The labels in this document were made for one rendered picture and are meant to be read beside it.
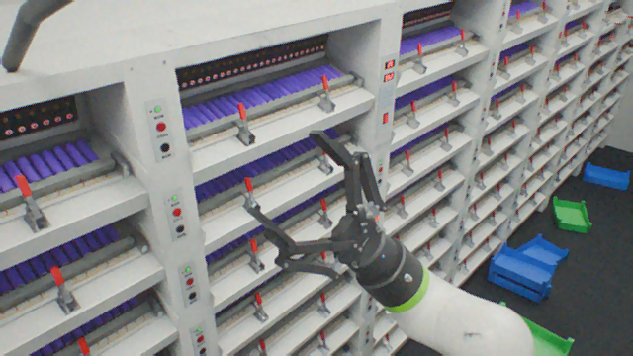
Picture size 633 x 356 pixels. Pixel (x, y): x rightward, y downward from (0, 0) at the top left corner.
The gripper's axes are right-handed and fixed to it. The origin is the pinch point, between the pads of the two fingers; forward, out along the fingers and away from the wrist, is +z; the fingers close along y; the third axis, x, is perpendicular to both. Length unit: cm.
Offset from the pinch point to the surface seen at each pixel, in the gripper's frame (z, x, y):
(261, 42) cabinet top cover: 7.4, -34.2, 25.4
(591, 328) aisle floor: -224, -70, 74
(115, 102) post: 19.0, -35.8, -3.0
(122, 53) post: 23.8, -31.1, 3.3
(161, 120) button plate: 11.7, -32.5, -0.4
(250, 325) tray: -48, -62, -22
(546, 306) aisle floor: -215, -91, 74
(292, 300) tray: -56, -64, -10
